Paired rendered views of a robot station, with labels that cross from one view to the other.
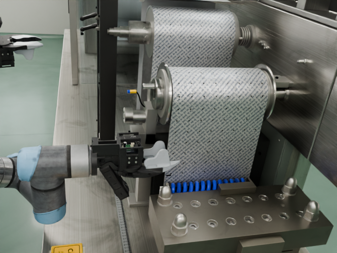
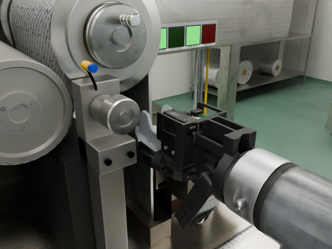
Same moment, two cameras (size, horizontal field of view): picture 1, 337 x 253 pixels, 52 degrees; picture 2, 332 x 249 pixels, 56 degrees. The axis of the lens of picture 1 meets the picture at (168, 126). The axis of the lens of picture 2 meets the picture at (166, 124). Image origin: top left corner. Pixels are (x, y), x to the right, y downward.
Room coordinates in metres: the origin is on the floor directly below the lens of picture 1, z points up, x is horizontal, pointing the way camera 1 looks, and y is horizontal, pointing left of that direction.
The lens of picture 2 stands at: (0.85, 0.41, 1.30)
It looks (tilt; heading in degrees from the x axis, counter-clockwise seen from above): 23 degrees down; 249
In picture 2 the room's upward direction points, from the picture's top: straight up
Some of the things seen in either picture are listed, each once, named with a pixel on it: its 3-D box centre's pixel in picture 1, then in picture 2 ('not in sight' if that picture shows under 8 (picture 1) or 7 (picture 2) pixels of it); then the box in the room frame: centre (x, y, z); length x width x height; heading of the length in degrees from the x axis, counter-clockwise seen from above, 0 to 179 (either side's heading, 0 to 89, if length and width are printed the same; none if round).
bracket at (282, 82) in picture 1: (278, 80); not in sight; (0.86, -0.27, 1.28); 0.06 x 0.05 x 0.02; 106
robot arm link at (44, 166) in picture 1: (45, 163); (331, 231); (0.64, 0.26, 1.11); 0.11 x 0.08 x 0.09; 106
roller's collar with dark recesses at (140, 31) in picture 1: (139, 32); not in sight; (1.01, 0.11, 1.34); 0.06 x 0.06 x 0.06; 16
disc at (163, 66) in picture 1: (162, 93); (111, 35); (0.77, 0.02, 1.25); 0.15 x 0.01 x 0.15; 16
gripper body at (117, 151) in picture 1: (117, 156); (205, 150); (0.68, 0.11, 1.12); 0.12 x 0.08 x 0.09; 106
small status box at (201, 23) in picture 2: not in sight; (184, 36); (0.49, -0.40, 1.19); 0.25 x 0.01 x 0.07; 16
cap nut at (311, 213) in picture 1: (312, 209); not in sight; (0.65, -0.35, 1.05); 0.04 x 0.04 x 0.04
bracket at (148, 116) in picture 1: (140, 156); (111, 195); (0.80, 0.07, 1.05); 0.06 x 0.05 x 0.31; 106
